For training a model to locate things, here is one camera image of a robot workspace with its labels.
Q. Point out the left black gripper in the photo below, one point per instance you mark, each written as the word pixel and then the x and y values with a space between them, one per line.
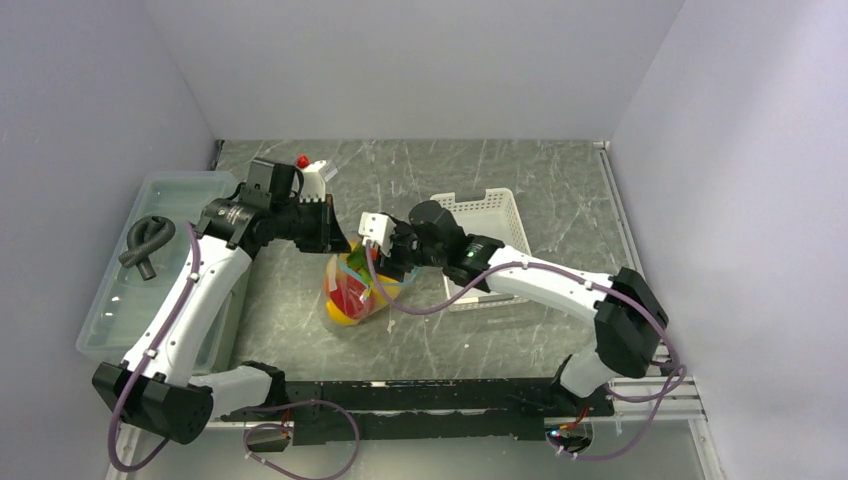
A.
pixel 329 237

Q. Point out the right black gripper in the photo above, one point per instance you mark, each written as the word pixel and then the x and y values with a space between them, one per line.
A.
pixel 391 265

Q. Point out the green leafy vegetable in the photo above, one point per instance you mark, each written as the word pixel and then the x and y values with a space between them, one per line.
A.
pixel 357 262

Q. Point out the red bell pepper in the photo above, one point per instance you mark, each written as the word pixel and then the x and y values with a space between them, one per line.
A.
pixel 352 296

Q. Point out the clear zip top bag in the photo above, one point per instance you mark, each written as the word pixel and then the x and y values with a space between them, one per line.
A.
pixel 336 269

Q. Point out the yellow lemon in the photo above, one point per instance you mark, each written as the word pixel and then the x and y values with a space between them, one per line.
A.
pixel 383 289
pixel 340 318

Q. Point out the yellow lemon front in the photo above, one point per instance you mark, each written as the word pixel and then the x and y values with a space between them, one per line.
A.
pixel 340 318

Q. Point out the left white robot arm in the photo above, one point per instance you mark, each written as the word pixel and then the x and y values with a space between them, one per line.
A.
pixel 154 386

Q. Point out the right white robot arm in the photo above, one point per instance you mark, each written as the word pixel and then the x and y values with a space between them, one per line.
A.
pixel 621 310

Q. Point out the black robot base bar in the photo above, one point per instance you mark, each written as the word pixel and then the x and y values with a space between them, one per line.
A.
pixel 518 408

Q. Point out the white plastic basket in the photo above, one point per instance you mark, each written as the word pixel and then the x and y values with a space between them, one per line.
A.
pixel 494 213

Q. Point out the clear plastic storage box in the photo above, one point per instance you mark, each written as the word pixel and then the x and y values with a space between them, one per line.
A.
pixel 125 303

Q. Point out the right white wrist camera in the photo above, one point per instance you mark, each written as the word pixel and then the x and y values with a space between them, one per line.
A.
pixel 376 230

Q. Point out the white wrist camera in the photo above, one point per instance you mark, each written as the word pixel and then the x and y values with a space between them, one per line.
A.
pixel 376 230
pixel 316 174

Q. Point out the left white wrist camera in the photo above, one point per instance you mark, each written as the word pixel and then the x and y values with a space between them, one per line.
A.
pixel 316 174

